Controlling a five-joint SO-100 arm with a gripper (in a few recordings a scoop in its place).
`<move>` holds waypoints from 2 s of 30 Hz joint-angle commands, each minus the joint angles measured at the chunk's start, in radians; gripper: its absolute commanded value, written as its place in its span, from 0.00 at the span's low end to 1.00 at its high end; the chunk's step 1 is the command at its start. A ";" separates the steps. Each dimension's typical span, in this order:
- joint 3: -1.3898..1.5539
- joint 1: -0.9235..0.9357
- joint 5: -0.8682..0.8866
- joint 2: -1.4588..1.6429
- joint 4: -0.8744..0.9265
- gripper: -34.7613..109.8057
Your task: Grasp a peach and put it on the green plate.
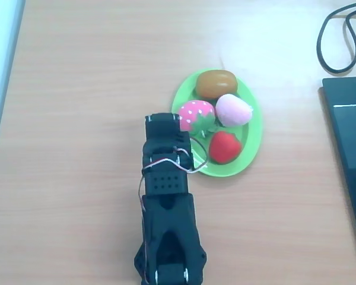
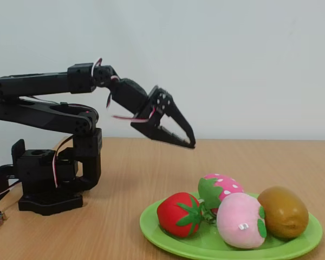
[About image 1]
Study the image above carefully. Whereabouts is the pink plush peach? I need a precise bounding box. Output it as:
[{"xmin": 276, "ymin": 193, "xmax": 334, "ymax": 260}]
[{"xmin": 215, "ymin": 93, "xmax": 253, "ymax": 127}]

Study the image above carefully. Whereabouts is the green oval plate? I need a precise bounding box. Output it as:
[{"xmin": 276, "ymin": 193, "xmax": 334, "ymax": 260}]
[{"xmin": 171, "ymin": 68, "xmax": 264, "ymax": 178}]

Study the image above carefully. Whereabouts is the pink plush strawberry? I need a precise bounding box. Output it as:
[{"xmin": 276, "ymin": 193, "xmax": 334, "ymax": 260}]
[{"xmin": 177, "ymin": 100, "xmax": 219, "ymax": 139}]

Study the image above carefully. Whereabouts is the red plush tomato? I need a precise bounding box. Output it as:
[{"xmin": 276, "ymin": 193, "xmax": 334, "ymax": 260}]
[{"xmin": 209, "ymin": 131, "xmax": 243, "ymax": 164}]

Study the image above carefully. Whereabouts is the brown toy kiwi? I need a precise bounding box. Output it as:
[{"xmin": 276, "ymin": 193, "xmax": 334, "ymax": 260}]
[{"xmin": 195, "ymin": 69, "xmax": 239, "ymax": 100}]

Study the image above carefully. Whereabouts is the dark laptop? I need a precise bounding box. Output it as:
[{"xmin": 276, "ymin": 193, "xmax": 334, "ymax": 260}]
[{"xmin": 319, "ymin": 75, "xmax": 356, "ymax": 262}]

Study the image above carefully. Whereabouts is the white red servo wire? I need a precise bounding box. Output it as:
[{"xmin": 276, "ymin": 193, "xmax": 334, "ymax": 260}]
[{"xmin": 138, "ymin": 137, "xmax": 210, "ymax": 212}]

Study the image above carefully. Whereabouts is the black cable loop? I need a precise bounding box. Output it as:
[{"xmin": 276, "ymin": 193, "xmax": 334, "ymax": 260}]
[{"xmin": 316, "ymin": 0, "xmax": 356, "ymax": 75}]

